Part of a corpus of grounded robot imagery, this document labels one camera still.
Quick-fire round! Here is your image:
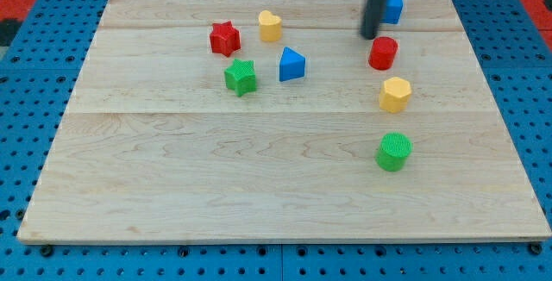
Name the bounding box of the blue triangle block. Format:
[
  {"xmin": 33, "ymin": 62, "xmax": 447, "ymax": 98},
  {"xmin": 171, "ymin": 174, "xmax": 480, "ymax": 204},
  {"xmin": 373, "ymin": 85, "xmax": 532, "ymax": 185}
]
[{"xmin": 279, "ymin": 47, "xmax": 306, "ymax": 82}]

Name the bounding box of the red cylinder block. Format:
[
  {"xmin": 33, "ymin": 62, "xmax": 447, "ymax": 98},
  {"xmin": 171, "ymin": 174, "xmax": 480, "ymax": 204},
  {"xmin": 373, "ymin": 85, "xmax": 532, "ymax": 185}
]
[{"xmin": 368, "ymin": 36, "xmax": 398, "ymax": 70}]

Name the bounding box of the light wooden board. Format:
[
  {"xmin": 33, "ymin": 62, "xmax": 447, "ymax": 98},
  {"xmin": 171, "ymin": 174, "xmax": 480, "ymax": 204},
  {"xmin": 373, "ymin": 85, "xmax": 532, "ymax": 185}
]
[{"xmin": 17, "ymin": 0, "xmax": 551, "ymax": 245}]

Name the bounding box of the blue cube block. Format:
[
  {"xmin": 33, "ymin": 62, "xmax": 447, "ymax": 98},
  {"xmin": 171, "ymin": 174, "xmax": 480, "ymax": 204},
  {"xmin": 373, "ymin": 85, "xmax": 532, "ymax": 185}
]
[{"xmin": 382, "ymin": 0, "xmax": 404, "ymax": 24}]

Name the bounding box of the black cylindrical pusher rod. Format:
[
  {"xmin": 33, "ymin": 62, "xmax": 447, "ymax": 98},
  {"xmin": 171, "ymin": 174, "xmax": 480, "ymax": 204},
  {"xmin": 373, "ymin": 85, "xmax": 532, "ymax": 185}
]
[{"xmin": 360, "ymin": 0, "xmax": 387, "ymax": 40}]

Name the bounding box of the green cylinder block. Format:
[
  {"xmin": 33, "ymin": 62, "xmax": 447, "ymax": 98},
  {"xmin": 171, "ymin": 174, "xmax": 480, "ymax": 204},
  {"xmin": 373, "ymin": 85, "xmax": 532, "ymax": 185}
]
[{"xmin": 375, "ymin": 132, "xmax": 413, "ymax": 172}]

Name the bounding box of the yellow heart block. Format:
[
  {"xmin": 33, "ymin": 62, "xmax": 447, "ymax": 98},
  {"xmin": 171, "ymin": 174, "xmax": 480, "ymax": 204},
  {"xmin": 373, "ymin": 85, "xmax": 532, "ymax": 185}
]
[{"xmin": 258, "ymin": 10, "xmax": 282, "ymax": 42}]

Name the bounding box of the green star block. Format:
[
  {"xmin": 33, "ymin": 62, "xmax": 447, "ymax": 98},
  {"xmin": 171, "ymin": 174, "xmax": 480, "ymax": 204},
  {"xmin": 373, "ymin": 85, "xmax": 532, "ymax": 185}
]
[{"xmin": 224, "ymin": 59, "xmax": 257, "ymax": 97}]

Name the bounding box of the red star block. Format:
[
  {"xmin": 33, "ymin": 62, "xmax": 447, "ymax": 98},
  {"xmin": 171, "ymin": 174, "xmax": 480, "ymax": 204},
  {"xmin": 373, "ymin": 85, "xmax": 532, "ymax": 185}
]
[{"xmin": 209, "ymin": 21, "xmax": 241, "ymax": 57}]

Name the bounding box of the yellow hexagon block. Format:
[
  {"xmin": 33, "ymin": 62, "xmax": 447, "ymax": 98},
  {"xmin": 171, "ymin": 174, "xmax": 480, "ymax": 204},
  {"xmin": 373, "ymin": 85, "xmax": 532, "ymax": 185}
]
[{"xmin": 379, "ymin": 77, "xmax": 412, "ymax": 113}]

